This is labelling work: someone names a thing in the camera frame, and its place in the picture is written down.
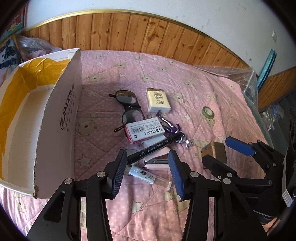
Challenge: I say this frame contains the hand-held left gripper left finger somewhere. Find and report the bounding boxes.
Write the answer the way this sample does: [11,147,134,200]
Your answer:
[26,149,128,241]

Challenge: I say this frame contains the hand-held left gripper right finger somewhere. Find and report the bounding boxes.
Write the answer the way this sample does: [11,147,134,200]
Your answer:
[168,150,263,241]

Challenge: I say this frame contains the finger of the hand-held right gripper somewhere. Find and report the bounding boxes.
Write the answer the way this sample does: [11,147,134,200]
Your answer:
[202,156,273,186]
[225,136,286,173]

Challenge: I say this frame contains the small gold box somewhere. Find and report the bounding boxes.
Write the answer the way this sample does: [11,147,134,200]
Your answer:
[201,141,227,166]

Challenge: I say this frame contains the black marker pen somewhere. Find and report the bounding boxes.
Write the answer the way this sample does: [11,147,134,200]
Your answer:
[127,134,183,164]

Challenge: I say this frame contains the white cardboard box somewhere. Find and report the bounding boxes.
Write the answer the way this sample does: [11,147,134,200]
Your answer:
[0,48,82,199]

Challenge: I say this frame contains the black-framed glasses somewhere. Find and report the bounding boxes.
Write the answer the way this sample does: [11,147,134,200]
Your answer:
[109,90,147,133]

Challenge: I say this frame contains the pink stapler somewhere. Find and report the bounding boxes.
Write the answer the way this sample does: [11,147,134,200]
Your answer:
[142,149,171,171]

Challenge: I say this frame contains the small glass vial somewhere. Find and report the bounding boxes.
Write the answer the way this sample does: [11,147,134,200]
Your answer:
[125,164,173,189]

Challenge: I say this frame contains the green tape roll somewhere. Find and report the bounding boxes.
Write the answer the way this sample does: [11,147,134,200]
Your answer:
[201,107,214,119]

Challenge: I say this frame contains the red and white staples box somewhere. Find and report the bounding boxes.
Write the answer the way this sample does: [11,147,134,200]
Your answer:
[125,117,166,144]

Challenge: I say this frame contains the teal foam boards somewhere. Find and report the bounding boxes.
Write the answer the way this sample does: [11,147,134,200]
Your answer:
[258,49,277,90]

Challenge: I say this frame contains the pink bear-print bedspread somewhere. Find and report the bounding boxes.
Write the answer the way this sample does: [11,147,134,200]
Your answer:
[0,50,275,241]

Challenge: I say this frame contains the clear plastic bag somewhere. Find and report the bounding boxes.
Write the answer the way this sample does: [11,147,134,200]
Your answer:
[16,35,63,63]

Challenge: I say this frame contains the blue robot toy box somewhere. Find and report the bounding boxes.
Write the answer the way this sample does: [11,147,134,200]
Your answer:
[0,37,22,75]

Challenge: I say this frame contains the red and teal toy box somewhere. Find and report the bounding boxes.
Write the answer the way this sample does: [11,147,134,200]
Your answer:
[0,5,28,42]

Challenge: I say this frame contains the purple lanyard keychain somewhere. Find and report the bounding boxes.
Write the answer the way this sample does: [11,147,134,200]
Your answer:
[155,111,196,150]

